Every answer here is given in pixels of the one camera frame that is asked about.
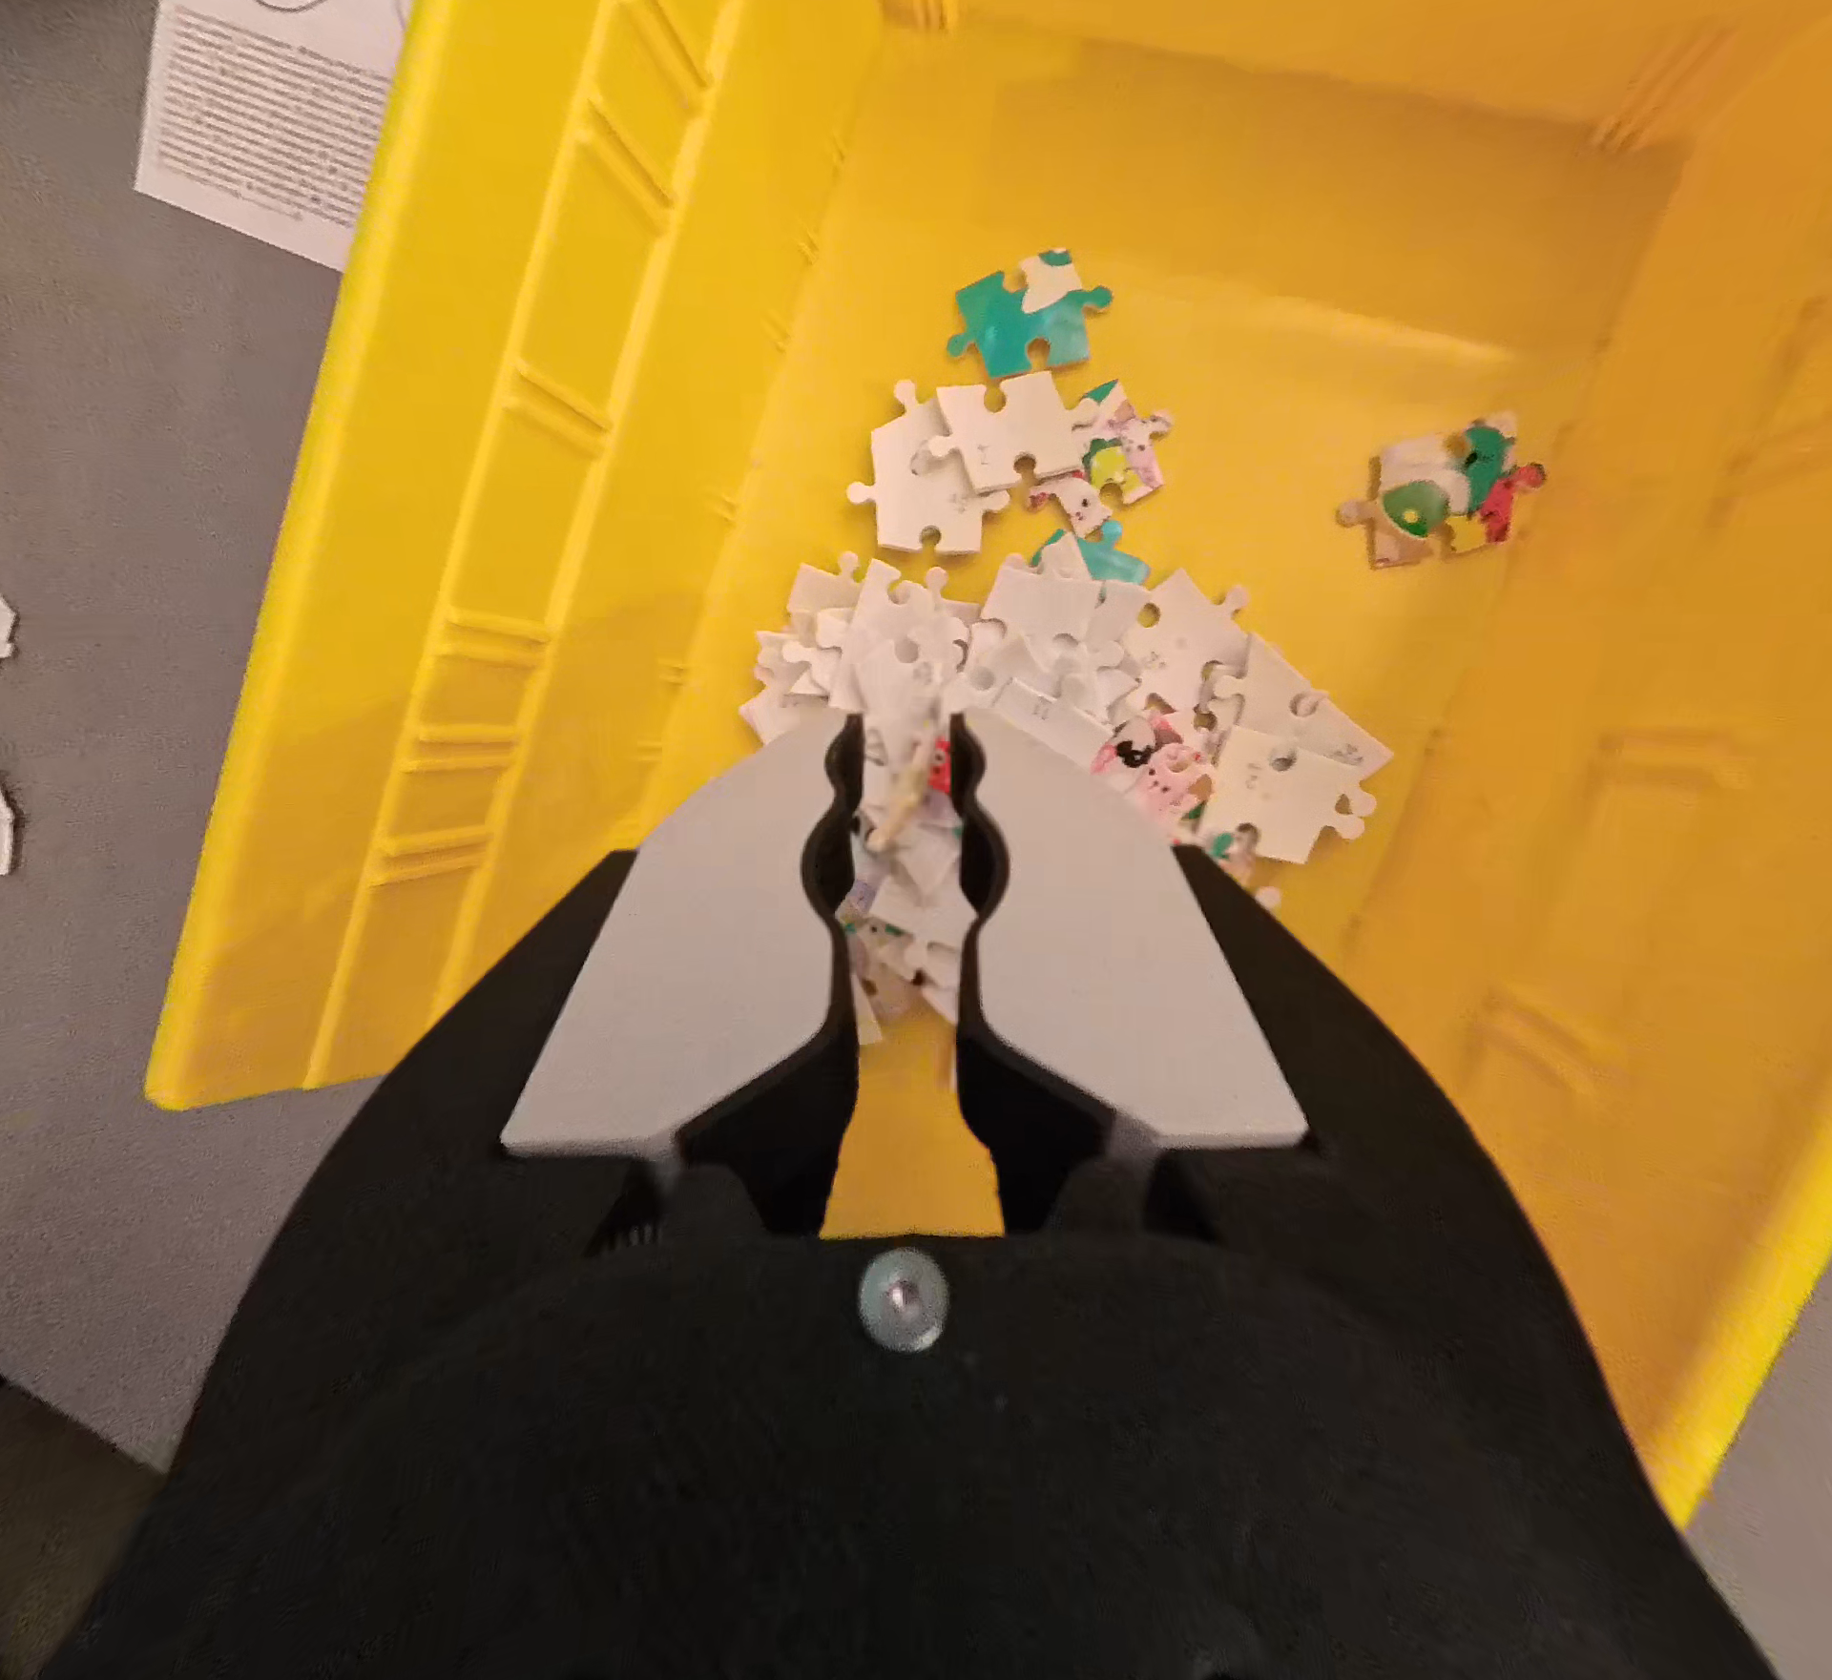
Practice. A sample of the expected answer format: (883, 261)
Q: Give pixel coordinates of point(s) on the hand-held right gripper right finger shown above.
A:
(1119, 978)

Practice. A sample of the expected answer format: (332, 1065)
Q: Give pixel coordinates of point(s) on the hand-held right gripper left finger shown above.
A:
(687, 978)

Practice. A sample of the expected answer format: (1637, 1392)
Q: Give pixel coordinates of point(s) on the pile of puzzle pieces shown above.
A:
(1033, 651)

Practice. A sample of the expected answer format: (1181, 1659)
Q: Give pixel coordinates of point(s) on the yellow plastic bin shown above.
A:
(1286, 206)

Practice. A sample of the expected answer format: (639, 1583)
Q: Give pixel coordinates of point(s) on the red green puzzle piece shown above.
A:
(1440, 493)

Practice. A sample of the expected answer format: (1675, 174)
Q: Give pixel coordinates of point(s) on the teal puzzle piece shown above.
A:
(1026, 312)

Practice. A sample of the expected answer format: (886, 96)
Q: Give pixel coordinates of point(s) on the white instruction leaflet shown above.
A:
(270, 64)

